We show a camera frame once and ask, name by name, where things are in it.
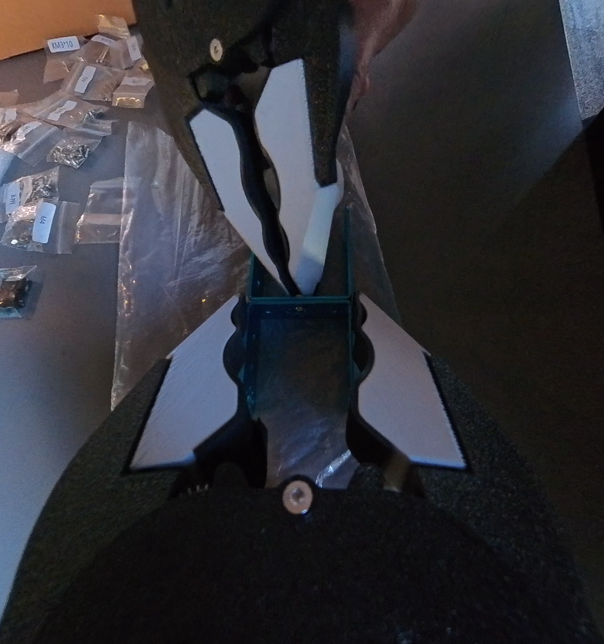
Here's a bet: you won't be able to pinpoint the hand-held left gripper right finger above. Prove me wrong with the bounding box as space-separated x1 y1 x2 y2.
353 293 470 470

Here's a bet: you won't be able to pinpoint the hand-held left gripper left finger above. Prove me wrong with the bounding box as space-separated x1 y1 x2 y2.
128 294 247 471

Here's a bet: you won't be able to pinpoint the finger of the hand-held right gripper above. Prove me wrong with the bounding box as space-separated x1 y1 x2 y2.
253 58 344 296
187 111 296 296

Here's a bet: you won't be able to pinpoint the large clear plastic bag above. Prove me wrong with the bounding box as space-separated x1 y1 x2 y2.
111 118 408 491

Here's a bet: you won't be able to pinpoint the grey desk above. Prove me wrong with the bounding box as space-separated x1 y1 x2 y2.
0 0 604 644

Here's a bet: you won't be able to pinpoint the person's right hand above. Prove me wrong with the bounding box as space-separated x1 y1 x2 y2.
343 0 419 127

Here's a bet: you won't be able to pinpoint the pile of small hardware bags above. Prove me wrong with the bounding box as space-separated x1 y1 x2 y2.
0 15 155 256

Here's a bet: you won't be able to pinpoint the small bag of black screws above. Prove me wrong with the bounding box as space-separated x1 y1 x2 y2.
0 266 37 321

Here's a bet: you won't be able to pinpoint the orange and white cardboard box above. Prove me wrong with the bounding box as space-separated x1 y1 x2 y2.
0 0 138 67

